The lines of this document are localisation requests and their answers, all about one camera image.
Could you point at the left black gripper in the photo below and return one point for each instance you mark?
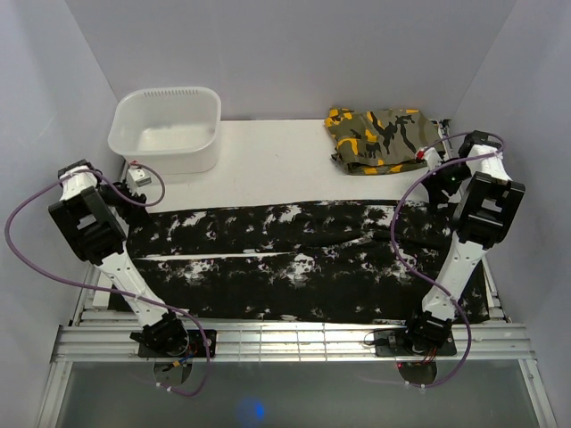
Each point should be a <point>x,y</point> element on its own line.
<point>133,211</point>

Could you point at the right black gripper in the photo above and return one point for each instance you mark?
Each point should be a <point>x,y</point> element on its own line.
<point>434,185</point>

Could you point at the black white tie-dye trousers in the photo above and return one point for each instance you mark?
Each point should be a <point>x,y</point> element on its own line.
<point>354,262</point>

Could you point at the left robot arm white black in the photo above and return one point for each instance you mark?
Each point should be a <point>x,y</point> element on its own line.
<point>90,215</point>

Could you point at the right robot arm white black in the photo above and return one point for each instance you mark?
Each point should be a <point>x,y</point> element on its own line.
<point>481,219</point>

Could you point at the folded camouflage trousers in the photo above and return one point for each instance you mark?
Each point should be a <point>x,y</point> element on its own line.
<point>379,142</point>

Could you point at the white plastic basin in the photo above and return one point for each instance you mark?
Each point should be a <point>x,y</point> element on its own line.
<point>173,130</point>

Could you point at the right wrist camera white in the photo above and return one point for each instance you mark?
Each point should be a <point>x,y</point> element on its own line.
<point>430,157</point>

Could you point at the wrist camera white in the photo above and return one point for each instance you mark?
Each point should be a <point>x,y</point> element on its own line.
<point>430,157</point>
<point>136,177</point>

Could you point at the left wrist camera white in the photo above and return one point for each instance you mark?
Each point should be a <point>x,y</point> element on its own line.
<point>136,177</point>

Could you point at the aluminium frame rail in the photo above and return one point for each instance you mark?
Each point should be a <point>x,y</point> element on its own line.
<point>96,335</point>

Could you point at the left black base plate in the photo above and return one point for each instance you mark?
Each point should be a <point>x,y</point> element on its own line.
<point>196,345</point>

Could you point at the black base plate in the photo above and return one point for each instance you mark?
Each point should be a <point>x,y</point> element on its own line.
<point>396,343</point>
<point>196,345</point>

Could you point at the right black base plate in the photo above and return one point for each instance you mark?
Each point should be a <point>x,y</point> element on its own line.
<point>396,343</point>

